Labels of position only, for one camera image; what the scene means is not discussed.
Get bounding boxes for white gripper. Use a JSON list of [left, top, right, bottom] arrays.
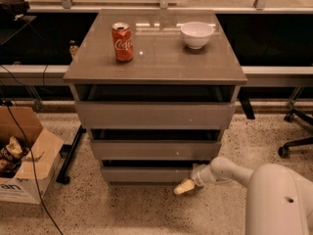
[[174, 163, 215, 195]]

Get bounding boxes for grey bottom drawer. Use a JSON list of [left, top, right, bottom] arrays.
[[101, 160, 209, 184]]

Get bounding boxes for grey drawer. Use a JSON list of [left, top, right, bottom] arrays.
[[90, 129, 221, 161], [101, 160, 209, 184], [74, 85, 237, 130]]

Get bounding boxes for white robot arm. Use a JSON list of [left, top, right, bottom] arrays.
[[174, 157, 313, 235]]

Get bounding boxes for grey middle drawer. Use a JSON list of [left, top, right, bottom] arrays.
[[90, 129, 221, 161]]

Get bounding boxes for grey drawer cabinet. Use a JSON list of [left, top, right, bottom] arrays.
[[63, 9, 247, 190]]

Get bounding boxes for grey top drawer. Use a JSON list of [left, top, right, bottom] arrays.
[[74, 85, 237, 130]]

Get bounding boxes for black office chair base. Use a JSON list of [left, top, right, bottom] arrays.
[[278, 108, 313, 159]]

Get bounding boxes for black table leg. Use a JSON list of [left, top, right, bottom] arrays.
[[56, 126, 86, 185]]

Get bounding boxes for white bowl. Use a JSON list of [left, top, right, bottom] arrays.
[[180, 22, 214, 49]]

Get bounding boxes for orange soda can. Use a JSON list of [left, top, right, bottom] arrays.
[[112, 23, 133, 62]]

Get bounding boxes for cardboard box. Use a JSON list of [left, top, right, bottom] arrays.
[[0, 106, 64, 204]]

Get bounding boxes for small bottle behind cabinet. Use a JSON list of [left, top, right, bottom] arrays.
[[69, 40, 79, 58]]

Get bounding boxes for snack bags in box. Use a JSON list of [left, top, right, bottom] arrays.
[[0, 136, 23, 178]]

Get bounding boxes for black bag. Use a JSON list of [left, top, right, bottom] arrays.
[[0, 0, 29, 23]]

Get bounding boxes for black cable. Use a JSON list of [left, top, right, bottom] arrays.
[[0, 64, 65, 235]]

